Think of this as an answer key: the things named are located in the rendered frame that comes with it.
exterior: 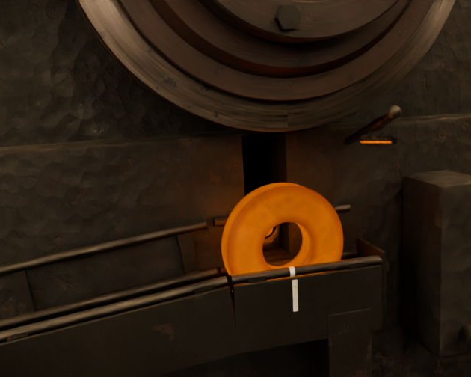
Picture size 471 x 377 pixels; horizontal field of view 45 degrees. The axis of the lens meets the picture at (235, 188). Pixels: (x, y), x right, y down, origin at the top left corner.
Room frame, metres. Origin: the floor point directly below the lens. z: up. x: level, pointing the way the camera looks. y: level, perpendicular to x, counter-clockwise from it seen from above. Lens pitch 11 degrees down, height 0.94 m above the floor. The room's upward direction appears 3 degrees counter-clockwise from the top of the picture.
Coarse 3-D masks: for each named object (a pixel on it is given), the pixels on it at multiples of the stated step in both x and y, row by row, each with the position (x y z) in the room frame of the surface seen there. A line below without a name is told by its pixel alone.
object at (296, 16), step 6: (282, 6) 0.55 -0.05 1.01; (288, 6) 0.55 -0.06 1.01; (294, 6) 0.55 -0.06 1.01; (282, 12) 0.55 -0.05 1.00; (288, 12) 0.55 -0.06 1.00; (294, 12) 0.55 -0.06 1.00; (276, 18) 0.55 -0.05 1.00; (282, 18) 0.55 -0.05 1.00; (288, 18) 0.55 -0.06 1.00; (294, 18) 0.55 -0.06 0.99; (300, 18) 0.56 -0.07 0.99; (282, 24) 0.55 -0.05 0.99; (288, 24) 0.55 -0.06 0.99; (294, 24) 0.55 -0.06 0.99
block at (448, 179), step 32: (416, 192) 0.74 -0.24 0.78; (448, 192) 0.69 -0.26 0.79; (416, 224) 0.74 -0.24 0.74; (448, 224) 0.69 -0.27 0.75; (416, 256) 0.74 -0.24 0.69; (448, 256) 0.69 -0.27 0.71; (416, 288) 0.74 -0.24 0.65; (448, 288) 0.69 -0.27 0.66; (416, 320) 0.74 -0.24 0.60; (448, 320) 0.69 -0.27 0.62; (448, 352) 0.69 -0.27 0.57
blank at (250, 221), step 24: (264, 192) 0.66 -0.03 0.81; (288, 192) 0.67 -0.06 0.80; (312, 192) 0.68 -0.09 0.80; (240, 216) 0.65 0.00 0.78; (264, 216) 0.66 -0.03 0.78; (288, 216) 0.67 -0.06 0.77; (312, 216) 0.68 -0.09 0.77; (336, 216) 0.69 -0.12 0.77; (240, 240) 0.65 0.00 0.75; (312, 240) 0.68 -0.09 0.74; (336, 240) 0.69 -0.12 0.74; (240, 264) 0.65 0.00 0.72; (264, 264) 0.66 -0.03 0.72; (288, 264) 0.69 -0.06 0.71
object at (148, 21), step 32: (128, 0) 0.59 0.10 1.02; (160, 0) 0.59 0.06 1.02; (192, 0) 0.59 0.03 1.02; (416, 0) 0.67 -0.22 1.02; (160, 32) 0.60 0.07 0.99; (192, 32) 0.59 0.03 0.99; (224, 32) 0.59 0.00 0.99; (352, 32) 0.63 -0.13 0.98; (384, 32) 0.64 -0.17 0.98; (192, 64) 0.61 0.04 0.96; (224, 64) 0.61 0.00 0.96; (256, 64) 0.60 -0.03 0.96; (288, 64) 0.61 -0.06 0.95; (320, 64) 0.62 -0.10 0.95; (352, 64) 0.65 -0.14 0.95; (256, 96) 0.62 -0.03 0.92; (288, 96) 0.63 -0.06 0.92
